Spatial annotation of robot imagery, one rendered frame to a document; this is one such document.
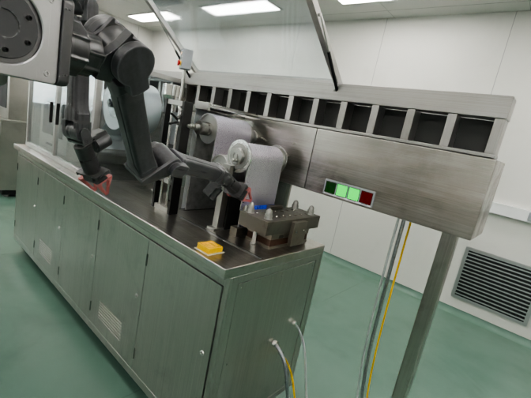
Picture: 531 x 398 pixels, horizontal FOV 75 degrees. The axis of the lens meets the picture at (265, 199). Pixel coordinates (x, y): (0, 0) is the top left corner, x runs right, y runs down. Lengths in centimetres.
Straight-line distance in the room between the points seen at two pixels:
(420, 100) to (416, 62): 261
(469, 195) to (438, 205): 11
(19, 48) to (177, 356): 130
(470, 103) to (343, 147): 51
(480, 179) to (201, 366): 123
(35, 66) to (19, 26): 5
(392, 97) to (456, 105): 25
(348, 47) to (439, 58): 104
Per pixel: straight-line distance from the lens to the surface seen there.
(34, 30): 58
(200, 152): 181
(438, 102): 150
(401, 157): 151
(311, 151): 170
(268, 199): 166
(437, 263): 166
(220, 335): 135
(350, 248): 425
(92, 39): 65
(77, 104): 128
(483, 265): 384
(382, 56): 429
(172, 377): 167
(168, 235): 145
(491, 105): 146
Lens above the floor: 139
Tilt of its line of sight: 11 degrees down
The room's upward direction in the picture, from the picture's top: 11 degrees clockwise
